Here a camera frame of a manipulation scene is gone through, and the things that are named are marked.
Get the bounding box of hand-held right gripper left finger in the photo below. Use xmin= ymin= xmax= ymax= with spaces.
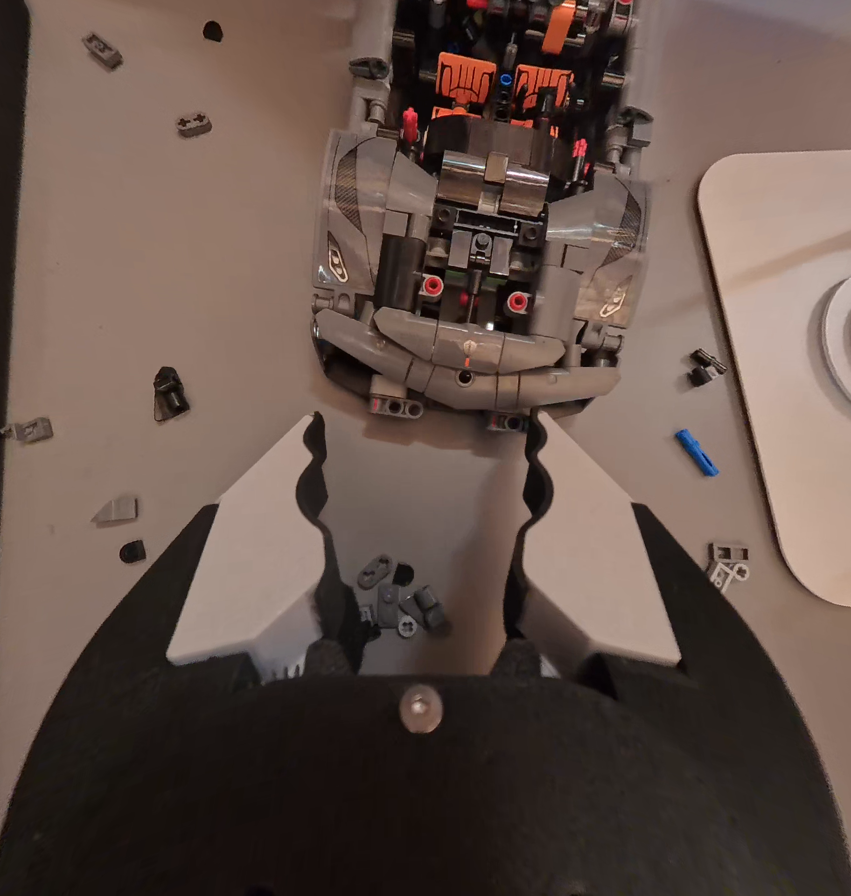
xmin=164 ymin=412 xmax=362 ymax=687

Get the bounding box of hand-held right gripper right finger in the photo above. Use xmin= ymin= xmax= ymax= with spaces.
xmin=504 ymin=409 xmax=682 ymax=676

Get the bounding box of grey lego car model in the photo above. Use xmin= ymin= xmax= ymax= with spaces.
xmin=310 ymin=0 xmax=654 ymax=431

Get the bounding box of group of small grey lego pieces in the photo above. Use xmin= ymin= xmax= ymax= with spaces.
xmin=356 ymin=553 xmax=419 ymax=639

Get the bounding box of blue lego axle pin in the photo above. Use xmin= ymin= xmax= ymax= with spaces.
xmin=675 ymin=428 xmax=720 ymax=478

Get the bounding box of grey lego clip piece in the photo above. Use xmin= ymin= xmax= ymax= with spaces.
xmin=405 ymin=584 xmax=446 ymax=631

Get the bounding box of black lego wedge piece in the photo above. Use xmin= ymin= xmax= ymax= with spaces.
xmin=153 ymin=366 xmax=190 ymax=422

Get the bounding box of white rounded base plate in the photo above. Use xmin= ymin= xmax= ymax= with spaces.
xmin=697 ymin=150 xmax=851 ymax=609

